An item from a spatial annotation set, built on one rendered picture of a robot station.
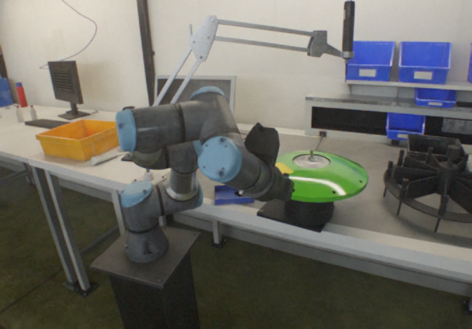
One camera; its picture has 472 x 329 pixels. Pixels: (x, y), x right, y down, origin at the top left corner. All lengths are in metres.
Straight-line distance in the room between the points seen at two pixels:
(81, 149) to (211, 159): 1.17
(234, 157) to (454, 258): 0.66
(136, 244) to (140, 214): 0.10
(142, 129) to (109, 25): 2.14
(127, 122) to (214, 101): 0.13
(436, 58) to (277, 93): 0.82
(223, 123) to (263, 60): 1.39
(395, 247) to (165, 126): 0.67
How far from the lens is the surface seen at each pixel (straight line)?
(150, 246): 0.92
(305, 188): 0.77
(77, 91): 2.42
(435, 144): 1.51
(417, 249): 0.90
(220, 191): 1.09
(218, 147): 0.42
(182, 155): 0.66
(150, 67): 2.24
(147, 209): 0.86
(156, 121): 0.45
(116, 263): 0.96
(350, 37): 1.14
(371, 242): 0.89
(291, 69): 1.78
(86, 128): 1.96
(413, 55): 1.68
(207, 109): 0.47
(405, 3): 1.70
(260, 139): 0.54
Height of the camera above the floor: 1.43
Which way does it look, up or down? 21 degrees down
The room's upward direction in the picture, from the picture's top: 3 degrees counter-clockwise
